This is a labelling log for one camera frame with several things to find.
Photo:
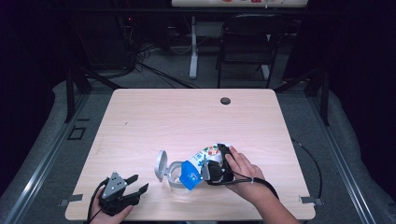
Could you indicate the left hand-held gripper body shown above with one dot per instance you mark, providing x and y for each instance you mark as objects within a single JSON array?
[{"x": 113, "y": 186}]

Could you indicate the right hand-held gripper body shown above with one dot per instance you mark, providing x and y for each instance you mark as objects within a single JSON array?
[{"x": 216, "y": 172}]

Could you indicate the person's right hand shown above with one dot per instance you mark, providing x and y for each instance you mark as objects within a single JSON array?
[{"x": 246, "y": 177}]

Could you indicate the person's left hand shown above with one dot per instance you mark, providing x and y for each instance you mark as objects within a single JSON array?
[{"x": 109, "y": 219}]

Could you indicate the dark round table grommet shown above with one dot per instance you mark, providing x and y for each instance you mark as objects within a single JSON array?
[{"x": 225, "y": 100}]

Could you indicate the black metal stand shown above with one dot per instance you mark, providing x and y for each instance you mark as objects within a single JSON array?
[
  {"x": 70, "y": 93},
  {"x": 324, "y": 99}
]

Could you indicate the white desk leg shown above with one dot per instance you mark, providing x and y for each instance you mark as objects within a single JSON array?
[{"x": 193, "y": 53}]

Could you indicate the black folding chair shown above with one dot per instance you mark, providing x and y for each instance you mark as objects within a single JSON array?
[{"x": 249, "y": 40}]

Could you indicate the grey metal table bracket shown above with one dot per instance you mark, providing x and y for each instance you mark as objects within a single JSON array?
[
  {"x": 309, "y": 200},
  {"x": 73, "y": 198}
]

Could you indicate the aluminium floor rail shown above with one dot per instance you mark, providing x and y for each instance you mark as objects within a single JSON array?
[
  {"x": 342, "y": 165},
  {"x": 46, "y": 161}
]

